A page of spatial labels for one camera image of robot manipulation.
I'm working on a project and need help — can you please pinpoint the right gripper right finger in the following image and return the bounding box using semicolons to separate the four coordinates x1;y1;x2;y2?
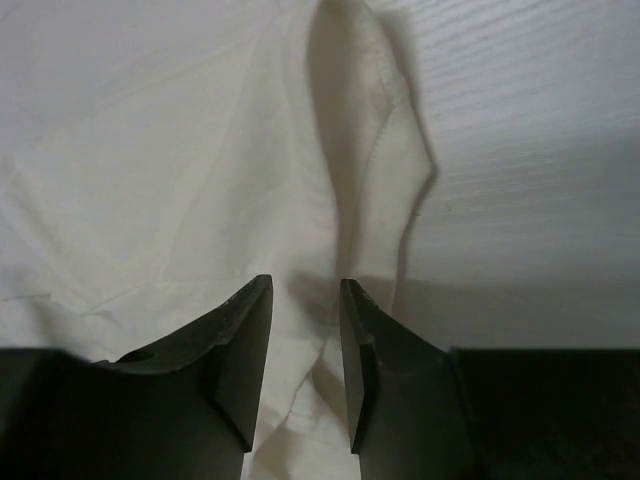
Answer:
339;279;639;479

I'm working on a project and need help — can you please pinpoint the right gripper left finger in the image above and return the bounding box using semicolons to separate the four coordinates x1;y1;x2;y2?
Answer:
1;275;273;479

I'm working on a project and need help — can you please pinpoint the white t shirt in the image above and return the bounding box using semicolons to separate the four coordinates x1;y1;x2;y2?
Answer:
1;1;430;479

